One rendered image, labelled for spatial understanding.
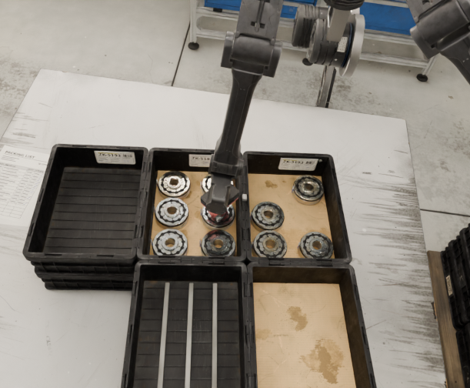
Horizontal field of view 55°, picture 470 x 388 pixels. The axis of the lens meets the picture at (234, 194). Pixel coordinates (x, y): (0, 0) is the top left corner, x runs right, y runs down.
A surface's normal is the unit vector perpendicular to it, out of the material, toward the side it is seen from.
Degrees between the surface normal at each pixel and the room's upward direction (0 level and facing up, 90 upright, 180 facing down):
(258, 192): 0
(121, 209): 0
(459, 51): 88
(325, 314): 0
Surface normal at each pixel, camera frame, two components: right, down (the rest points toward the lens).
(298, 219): 0.08, -0.58
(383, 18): -0.11, 0.80
